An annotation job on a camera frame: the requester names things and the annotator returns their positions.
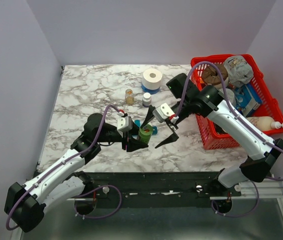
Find teal weekly pill organizer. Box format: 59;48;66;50
134;119;158;136

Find red plastic basket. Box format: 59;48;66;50
190;53;283;151

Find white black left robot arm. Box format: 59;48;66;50
4;111;149;233

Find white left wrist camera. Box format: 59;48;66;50
117;116;133;133

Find blue carton box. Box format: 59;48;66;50
233;83;263;117

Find aluminium rail frame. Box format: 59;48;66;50
21;177;283;201

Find grey wrapped roll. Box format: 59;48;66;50
226;88;236;107

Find grey crumpled bag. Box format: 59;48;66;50
223;55;254;88

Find white paper roll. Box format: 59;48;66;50
142;68;163;90

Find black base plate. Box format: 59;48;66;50
32;171;275;210

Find white pill bottle blue label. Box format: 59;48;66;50
142;92;152;108

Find blue tape roll base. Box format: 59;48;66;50
140;82;162;95

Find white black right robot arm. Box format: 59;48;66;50
142;73;283;196

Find clear jar yellow capsules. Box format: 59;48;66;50
125;89;135;105

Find green pill bottle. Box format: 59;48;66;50
137;124;153;144

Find brown wrapped roll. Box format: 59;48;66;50
201;63;229;89

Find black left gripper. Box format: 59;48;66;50
96;120;149;153

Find cream squeeze bottle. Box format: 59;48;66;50
246;116;283;131

